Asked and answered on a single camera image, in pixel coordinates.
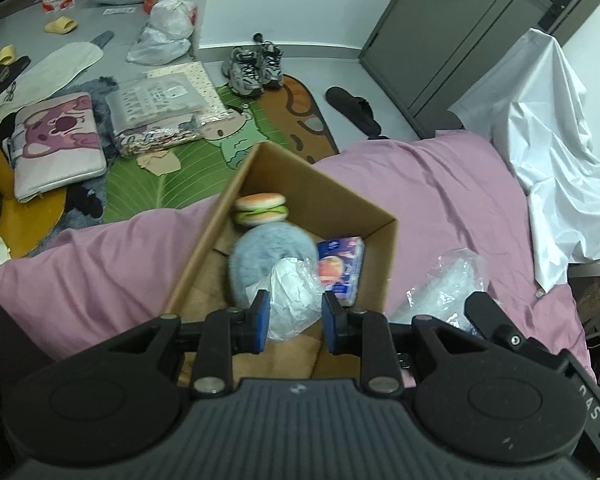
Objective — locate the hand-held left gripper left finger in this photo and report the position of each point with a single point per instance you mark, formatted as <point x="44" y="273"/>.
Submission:
<point x="260" y="322"/>

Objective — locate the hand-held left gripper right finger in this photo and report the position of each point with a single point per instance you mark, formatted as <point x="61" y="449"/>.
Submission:
<point x="332" y="322"/>

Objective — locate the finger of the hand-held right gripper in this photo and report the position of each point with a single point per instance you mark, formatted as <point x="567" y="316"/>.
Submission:
<point x="485" y="312"/>

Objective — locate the white paper-wrapped ball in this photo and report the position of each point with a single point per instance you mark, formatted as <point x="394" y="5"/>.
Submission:
<point x="292" y="300"/>

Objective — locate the blue snack packet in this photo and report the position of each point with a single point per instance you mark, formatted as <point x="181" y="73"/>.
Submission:
<point x="340" y="270"/>

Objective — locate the clear plastic bag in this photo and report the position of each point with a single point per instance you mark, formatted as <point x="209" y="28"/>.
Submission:
<point x="440" y="280"/>

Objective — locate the grey paw plush toy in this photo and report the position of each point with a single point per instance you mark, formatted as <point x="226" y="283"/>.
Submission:
<point x="265" y="255"/>

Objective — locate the burger plush toy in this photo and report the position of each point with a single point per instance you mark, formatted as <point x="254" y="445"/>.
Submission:
<point x="260" y="207"/>

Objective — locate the brown cardboard box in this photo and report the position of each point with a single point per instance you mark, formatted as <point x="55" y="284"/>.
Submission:
<point x="290" y="180"/>

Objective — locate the pink bed sheet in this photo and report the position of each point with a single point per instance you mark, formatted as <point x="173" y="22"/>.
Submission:
<point x="430" y="185"/>

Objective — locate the green cartoon floor mat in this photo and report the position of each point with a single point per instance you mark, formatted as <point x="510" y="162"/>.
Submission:
<point x="190" y="180"/>

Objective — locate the cardboard scrap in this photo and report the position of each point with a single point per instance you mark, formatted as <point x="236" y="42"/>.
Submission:
<point x="159" y="162"/>

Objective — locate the white draped sheet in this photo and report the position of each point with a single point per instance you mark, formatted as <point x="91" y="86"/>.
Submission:
<point x="555" y="135"/>

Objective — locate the black slipper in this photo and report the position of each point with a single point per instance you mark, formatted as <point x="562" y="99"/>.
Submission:
<point x="350" y="105"/>

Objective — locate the white dotted package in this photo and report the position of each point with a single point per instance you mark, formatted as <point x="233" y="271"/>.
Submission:
<point x="212" y="95"/>

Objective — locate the clear bag of grey cloth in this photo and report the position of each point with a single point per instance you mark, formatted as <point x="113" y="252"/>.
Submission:
<point x="155" y="100"/>

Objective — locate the grey sneaker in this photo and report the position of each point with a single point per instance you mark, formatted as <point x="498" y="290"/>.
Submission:
<point x="242" y="72"/>
<point x="270" y="65"/>

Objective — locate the yellow wooden furniture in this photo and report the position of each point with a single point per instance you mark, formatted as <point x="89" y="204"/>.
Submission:
<point x="25" y="220"/>

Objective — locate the pink cartoon laptop sleeve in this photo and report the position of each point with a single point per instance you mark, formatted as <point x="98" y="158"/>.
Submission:
<point x="55" y="145"/>

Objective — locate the grey-blue fluffy rug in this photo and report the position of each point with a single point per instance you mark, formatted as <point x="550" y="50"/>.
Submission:
<point x="102" y="90"/>

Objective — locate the grey door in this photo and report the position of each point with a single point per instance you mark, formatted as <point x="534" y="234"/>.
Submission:
<point x="455" y="25"/>

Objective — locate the flat white plastic bag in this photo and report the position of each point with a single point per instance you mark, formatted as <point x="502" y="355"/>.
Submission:
<point x="155" y="47"/>

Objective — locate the tied white plastic bag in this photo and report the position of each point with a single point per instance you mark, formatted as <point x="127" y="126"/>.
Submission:
<point x="172" y="15"/>

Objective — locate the white ironing board cover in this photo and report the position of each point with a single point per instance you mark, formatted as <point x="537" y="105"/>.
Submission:
<point x="55" y="67"/>

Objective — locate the black eyeglasses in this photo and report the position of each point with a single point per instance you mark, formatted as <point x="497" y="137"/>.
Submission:
<point x="10" y="92"/>

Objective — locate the black sandal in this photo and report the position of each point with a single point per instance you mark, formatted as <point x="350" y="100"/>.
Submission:
<point x="7" y="76"/>

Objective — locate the yellow slipper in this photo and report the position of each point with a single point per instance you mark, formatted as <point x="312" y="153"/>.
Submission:
<point x="6" y="55"/>
<point x="60" y="25"/>

